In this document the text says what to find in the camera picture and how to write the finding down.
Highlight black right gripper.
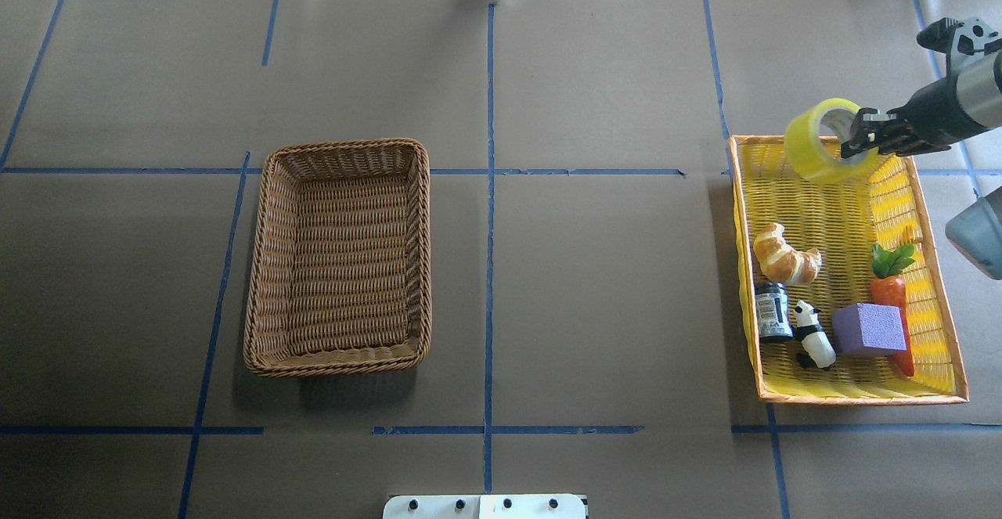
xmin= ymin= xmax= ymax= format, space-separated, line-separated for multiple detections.
xmin=842 ymin=77 xmax=979 ymax=160

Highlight yellow transparent tape roll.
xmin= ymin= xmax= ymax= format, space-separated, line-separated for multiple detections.
xmin=784 ymin=98 xmax=881 ymax=185

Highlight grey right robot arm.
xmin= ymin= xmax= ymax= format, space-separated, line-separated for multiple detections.
xmin=842 ymin=52 xmax=1001 ymax=280

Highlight yellow woven plastic basket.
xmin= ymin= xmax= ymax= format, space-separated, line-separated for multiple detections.
xmin=729 ymin=136 xmax=970 ymax=407

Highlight brown wicker basket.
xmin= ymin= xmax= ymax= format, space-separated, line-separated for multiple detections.
xmin=243 ymin=138 xmax=433 ymax=379

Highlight toy croissant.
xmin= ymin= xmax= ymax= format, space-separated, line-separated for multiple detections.
xmin=752 ymin=222 xmax=824 ymax=285

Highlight toy carrot with green leaves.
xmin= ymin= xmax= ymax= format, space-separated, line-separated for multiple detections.
xmin=870 ymin=242 xmax=916 ymax=377

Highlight purple foam cube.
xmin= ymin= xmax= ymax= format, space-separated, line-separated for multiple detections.
xmin=831 ymin=304 xmax=906 ymax=358

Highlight small dark labelled jar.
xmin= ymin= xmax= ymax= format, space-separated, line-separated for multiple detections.
xmin=754 ymin=281 xmax=794 ymax=344

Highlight toy panda figure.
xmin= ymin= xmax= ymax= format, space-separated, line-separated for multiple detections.
xmin=794 ymin=299 xmax=837 ymax=370

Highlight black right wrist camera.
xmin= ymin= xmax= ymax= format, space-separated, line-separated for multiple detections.
xmin=916 ymin=17 xmax=1001 ymax=77

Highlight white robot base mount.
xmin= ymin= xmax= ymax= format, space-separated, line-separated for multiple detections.
xmin=382 ymin=493 xmax=589 ymax=518

